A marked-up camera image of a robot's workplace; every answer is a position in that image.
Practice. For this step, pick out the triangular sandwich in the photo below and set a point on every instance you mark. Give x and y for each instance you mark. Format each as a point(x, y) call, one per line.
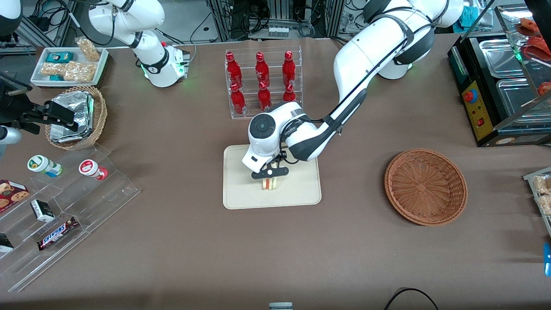
point(270, 184)

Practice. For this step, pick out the red cookie box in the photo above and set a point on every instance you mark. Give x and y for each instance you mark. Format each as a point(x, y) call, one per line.
point(10, 193)

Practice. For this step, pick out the red cola bottle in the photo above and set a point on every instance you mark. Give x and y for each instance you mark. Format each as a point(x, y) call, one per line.
point(233, 71)
point(262, 71)
point(289, 71)
point(289, 94)
point(264, 99)
point(237, 101)

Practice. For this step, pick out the teal snack box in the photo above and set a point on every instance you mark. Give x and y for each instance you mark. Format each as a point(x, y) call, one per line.
point(59, 57)

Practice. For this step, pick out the orange fried food piece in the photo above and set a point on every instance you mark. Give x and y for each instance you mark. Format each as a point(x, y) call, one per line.
point(527, 26)

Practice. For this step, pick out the steel food pan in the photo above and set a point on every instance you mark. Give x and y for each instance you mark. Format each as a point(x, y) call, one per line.
point(516, 101)
point(499, 58)

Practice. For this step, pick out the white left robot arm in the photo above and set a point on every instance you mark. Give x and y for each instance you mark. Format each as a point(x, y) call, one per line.
point(366, 56)

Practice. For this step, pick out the clear acrylic stepped shelf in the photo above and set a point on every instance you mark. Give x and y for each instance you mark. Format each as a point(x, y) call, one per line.
point(103, 198)

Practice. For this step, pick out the aluminium frame rack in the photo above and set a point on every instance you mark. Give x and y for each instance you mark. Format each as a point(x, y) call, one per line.
point(331, 17)

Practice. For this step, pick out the green lid yogurt cup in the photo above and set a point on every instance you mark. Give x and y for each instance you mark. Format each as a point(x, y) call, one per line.
point(41, 165)

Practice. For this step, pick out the white power strip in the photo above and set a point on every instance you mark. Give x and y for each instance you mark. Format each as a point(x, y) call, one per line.
point(278, 31)

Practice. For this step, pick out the tan deep wicker basket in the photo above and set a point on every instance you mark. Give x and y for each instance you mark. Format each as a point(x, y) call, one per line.
point(100, 116)

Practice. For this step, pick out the black food warmer case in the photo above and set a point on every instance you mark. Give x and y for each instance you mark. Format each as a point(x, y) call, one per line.
point(486, 129)

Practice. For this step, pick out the clear bag of peanuts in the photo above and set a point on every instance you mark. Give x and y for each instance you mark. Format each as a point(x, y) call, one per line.
point(89, 49)

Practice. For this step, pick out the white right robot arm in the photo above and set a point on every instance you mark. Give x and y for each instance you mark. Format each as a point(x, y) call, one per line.
point(160, 64)

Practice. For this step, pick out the Snickers chocolate bar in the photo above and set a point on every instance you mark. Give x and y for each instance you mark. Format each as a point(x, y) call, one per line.
point(57, 233)

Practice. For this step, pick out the small black white box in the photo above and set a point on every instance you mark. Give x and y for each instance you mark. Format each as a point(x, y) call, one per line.
point(42, 210)

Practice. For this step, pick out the clear bag of crackers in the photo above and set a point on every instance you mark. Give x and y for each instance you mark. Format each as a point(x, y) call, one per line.
point(545, 205)
point(543, 184)

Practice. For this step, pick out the teal cloth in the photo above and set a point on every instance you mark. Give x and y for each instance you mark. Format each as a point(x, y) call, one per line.
point(467, 18)

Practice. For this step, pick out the white snack tray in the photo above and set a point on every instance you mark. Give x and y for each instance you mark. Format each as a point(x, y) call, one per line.
point(39, 77)

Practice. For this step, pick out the silver foil packet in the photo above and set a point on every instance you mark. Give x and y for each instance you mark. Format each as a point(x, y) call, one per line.
point(73, 114)

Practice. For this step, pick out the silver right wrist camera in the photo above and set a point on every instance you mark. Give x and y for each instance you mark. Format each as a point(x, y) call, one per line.
point(9, 135)

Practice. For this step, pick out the red lid yogurt cup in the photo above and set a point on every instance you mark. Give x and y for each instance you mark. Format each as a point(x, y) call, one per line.
point(90, 168)

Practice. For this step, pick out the beige rectangular tray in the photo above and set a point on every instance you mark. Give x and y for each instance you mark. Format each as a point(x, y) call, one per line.
point(301, 189)

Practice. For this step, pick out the blue plastic object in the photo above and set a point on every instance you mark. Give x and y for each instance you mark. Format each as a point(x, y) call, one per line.
point(547, 258)

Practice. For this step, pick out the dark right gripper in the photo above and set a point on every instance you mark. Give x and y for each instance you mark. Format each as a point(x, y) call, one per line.
point(26, 116)

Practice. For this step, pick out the grey metal snack tray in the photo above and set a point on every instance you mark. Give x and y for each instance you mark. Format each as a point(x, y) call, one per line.
point(528, 175)

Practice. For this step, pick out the clear acrylic bottle rack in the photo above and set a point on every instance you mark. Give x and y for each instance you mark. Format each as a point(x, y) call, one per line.
point(241, 115)

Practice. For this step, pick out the long clear snack bag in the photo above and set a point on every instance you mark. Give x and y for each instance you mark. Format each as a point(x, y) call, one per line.
point(75, 71)

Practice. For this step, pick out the round brown wicker basket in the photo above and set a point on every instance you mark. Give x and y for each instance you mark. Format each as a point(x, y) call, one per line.
point(424, 187)

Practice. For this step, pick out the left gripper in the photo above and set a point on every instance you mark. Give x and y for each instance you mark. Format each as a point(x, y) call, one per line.
point(277, 159)

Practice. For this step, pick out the small grey device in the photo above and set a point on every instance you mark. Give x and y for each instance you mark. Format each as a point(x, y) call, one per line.
point(280, 306)

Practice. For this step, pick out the black snack pack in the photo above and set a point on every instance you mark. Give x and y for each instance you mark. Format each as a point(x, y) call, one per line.
point(5, 243)

